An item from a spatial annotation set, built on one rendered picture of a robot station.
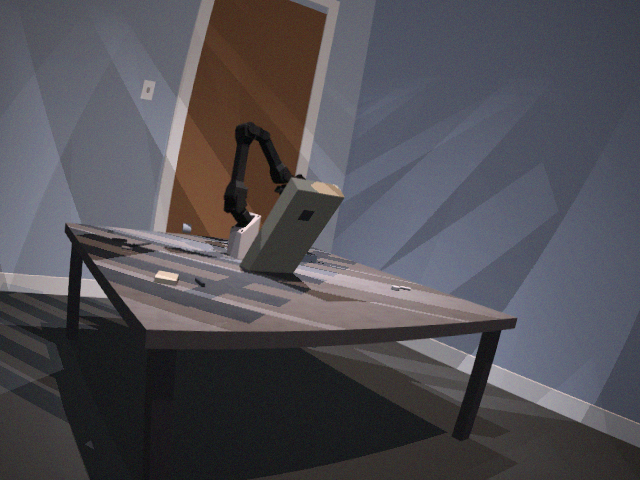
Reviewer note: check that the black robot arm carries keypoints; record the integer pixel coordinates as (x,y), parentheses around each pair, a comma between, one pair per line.
(236,192)

